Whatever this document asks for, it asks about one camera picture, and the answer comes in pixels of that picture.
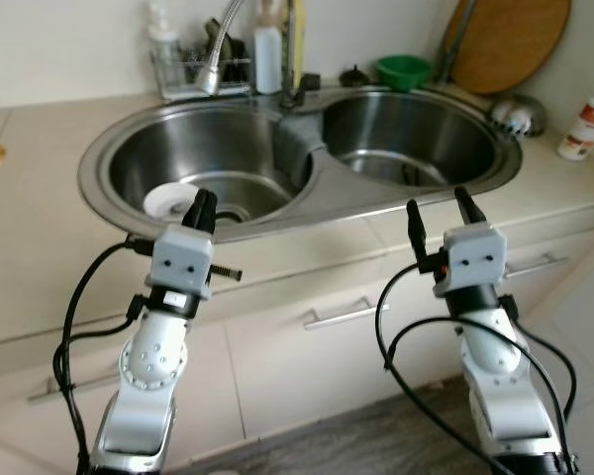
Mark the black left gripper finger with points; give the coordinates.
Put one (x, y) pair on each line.
(196, 213)
(210, 213)

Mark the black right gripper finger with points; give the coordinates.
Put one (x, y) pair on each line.
(467, 210)
(417, 233)

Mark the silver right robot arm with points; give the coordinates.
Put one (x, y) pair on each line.
(500, 376)

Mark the white round dish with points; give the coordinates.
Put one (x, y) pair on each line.
(168, 203)

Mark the stainless steel double sink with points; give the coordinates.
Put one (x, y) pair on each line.
(208, 148)

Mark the grey dish cloth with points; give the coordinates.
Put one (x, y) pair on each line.
(299, 143)

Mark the white bottle orange label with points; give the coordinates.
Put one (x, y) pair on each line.
(586, 124)

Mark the green plastic bowl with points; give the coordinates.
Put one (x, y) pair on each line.
(404, 71)

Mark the steel flexible faucet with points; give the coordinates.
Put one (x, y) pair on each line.
(218, 54)

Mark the plain white bottle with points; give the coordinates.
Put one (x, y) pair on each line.
(267, 59)

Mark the black sink plug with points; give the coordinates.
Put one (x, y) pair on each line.
(354, 76)

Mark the clear soap pump bottle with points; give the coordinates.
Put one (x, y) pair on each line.
(161, 47)

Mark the round wooden cutting board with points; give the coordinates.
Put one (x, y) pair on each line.
(515, 40)

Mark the yellow bottle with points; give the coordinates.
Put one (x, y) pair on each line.
(297, 40)

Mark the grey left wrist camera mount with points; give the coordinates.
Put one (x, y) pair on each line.
(180, 262)

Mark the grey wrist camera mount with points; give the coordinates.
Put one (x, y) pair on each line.
(180, 262)
(473, 255)

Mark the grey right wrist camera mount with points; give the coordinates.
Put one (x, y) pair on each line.
(473, 255)

